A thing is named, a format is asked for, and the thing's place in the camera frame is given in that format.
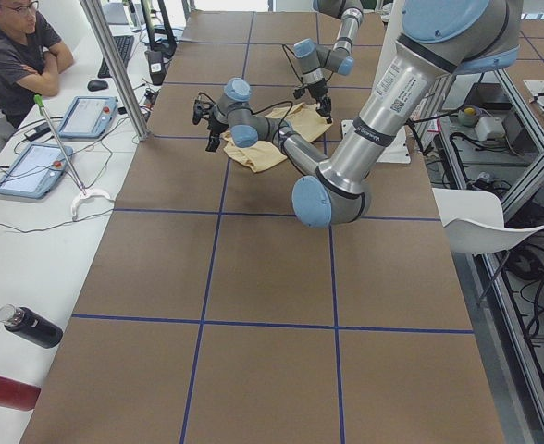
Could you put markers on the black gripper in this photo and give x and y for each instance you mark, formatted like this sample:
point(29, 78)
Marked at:
point(216, 125)
point(318, 92)

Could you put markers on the seated man grey shirt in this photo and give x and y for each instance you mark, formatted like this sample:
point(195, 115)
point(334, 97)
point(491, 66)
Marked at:
point(32, 57)

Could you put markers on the black water bottle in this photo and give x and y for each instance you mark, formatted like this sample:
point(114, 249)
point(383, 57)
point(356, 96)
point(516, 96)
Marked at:
point(25, 323)

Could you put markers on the black computer mouse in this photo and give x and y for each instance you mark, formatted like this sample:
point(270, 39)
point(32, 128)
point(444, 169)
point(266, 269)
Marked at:
point(96, 85)

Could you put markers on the red water bottle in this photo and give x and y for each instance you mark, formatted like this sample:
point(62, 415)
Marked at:
point(18, 395)

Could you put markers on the blue teach pendant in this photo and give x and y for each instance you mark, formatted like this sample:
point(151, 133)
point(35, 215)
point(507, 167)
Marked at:
point(35, 172)
point(88, 117)

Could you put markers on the lower blue teach pendant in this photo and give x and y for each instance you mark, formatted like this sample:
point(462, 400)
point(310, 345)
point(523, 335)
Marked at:
point(35, 172)

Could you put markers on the aluminium frame post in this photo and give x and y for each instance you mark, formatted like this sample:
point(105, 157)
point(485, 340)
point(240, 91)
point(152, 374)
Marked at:
point(94, 14)

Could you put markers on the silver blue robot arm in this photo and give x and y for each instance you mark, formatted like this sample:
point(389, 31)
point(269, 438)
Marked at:
point(312, 58)
point(437, 38)

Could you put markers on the upper blue teach pendant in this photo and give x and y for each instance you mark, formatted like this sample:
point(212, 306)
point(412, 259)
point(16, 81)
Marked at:
point(88, 117)

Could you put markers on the pink reaching stick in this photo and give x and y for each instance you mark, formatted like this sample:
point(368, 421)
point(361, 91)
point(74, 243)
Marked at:
point(85, 193)

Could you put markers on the white plastic chair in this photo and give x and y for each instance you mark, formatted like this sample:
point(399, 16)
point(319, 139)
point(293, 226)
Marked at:
point(474, 222)

